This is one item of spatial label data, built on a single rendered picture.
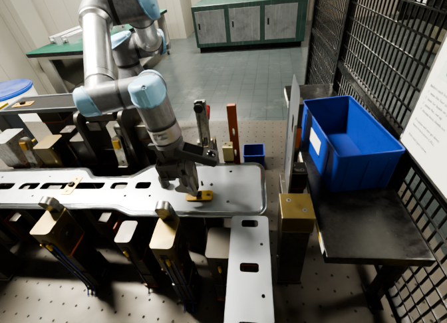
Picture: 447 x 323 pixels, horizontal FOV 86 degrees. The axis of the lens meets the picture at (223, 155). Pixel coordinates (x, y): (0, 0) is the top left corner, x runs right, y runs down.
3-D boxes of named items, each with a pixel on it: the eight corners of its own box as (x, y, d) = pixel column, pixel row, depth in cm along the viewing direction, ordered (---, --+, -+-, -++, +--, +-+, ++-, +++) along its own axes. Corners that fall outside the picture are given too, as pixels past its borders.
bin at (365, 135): (328, 193, 67) (338, 157, 58) (298, 131, 90) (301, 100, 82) (390, 187, 66) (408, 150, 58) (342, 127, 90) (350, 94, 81)
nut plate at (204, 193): (184, 200, 73) (183, 197, 73) (187, 191, 76) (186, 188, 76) (211, 200, 72) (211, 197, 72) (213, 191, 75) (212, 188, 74)
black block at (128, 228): (142, 296, 83) (107, 252, 64) (151, 267, 90) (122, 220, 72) (157, 296, 82) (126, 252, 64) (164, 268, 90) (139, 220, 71)
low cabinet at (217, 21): (296, 23, 643) (299, -17, 588) (303, 47, 485) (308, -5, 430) (215, 29, 685) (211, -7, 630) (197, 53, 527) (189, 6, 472)
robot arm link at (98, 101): (66, -19, 75) (65, 100, 54) (103, -24, 77) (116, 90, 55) (85, 17, 85) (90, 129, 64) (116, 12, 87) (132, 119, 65)
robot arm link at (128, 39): (116, 60, 128) (106, 32, 119) (142, 56, 129) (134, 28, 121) (114, 68, 118) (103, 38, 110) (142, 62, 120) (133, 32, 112)
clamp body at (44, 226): (82, 297, 85) (18, 244, 63) (98, 264, 94) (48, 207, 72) (99, 298, 84) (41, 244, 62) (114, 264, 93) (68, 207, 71)
